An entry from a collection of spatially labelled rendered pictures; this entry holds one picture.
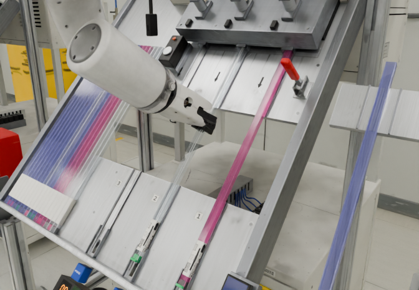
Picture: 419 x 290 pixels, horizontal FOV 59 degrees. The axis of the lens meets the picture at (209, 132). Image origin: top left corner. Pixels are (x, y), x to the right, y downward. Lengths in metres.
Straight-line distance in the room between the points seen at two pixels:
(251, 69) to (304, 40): 0.13
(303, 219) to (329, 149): 1.51
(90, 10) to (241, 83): 0.34
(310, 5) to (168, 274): 0.56
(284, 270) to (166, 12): 0.73
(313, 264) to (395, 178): 1.63
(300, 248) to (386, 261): 1.18
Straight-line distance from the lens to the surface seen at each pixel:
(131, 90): 0.56
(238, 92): 0.78
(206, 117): 0.67
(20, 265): 1.22
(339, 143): 2.54
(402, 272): 2.09
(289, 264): 0.93
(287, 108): 0.71
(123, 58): 0.53
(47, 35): 1.99
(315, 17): 0.75
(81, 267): 0.79
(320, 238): 1.03
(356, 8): 0.82
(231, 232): 0.65
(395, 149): 2.46
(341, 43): 0.76
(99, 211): 0.83
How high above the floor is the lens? 1.18
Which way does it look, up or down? 18 degrees down
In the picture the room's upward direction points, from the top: straight up
